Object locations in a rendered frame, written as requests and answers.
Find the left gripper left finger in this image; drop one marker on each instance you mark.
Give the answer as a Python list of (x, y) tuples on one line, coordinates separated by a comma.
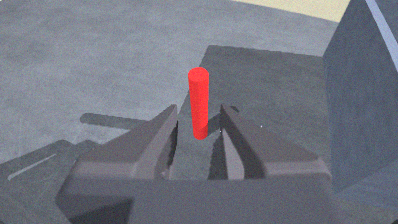
[(136, 152)]

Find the grey open box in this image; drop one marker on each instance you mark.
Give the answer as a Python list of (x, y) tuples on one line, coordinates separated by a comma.
[(361, 78)]

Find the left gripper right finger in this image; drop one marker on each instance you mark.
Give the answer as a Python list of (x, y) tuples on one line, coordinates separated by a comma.
[(265, 155)]

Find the red peg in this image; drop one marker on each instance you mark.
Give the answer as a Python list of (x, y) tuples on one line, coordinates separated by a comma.
[(198, 87)]

